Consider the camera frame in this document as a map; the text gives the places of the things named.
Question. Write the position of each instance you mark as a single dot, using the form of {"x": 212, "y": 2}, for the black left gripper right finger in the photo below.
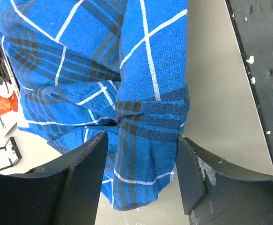
{"x": 215, "y": 191}

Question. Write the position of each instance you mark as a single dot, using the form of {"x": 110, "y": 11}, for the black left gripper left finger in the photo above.
{"x": 64, "y": 191}

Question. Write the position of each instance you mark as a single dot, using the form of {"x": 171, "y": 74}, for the blue plaid shirt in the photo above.
{"x": 114, "y": 66}

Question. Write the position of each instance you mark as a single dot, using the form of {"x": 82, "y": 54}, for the black brooch box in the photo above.
{"x": 9, "y": 154}

